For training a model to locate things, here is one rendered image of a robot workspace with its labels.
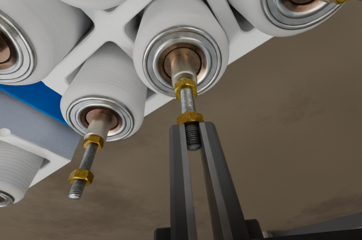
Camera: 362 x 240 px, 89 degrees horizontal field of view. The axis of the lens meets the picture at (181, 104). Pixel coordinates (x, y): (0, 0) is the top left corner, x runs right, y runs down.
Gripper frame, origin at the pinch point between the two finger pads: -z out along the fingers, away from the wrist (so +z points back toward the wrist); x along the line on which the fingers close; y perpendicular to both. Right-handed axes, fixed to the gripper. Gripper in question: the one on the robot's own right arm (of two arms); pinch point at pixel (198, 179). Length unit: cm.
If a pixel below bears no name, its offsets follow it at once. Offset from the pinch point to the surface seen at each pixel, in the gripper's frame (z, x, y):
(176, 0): -15.7, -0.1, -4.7
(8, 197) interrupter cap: -11.1, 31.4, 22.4
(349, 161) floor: -36, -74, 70
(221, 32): -11.9, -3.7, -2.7
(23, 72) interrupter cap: -11.2, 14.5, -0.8
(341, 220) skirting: -34, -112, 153
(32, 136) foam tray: -20.2, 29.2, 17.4
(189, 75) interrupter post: -8.5, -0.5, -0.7
